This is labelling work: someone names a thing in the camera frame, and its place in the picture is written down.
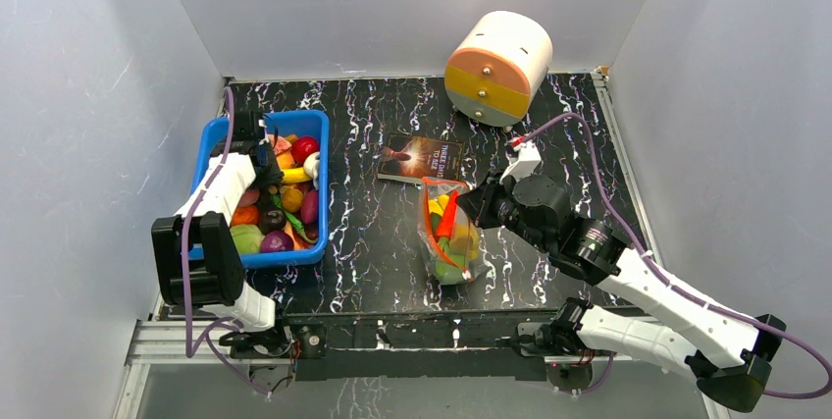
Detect yellow toy banana bunch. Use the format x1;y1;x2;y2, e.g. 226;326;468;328
427;196;479;269

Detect red toy chili pepper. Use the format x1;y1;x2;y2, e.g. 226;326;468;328
435;190;459;238

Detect green toy lime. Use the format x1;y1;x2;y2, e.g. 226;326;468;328
433;261;473;286

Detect dark paperback book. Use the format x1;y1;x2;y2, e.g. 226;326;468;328
377;134;465;184

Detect clear zip top bag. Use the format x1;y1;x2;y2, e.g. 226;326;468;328
418;178;485;286

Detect purple toy onion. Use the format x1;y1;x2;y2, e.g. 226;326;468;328
260;230;294;253

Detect orange brown toy potato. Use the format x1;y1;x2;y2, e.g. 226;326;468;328
281;188;305;213

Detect green toy cabbage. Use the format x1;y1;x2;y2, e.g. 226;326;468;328
230;224;265;255

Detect pink toy watermelon slice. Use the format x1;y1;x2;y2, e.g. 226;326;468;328
268;134;292;155

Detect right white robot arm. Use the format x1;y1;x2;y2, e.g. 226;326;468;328
455;175;785;413

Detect white toy garlic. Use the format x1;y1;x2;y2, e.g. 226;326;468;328
303;152;321;190

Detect dark toy mangosteen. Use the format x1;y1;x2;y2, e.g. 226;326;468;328
257;208;287;236

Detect red toy apple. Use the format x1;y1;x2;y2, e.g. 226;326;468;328
290;136;320;166

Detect round three-drawer cabinet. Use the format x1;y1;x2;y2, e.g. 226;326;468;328
443;11;553;130

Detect blue plastic bin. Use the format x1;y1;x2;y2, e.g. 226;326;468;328
188;109;332;271

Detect single yellow toy banana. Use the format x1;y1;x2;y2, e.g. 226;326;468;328
282;168;313;184

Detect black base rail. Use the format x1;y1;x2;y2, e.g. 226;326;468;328
249;308;645;384

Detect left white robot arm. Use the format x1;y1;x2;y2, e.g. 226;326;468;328
151;112;293;356

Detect orange toy tangerine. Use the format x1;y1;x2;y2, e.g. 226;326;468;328
231;205;259;227

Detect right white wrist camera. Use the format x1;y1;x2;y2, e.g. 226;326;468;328
499;136;542;183

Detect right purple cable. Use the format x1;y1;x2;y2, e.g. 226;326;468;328
511;111;832;400

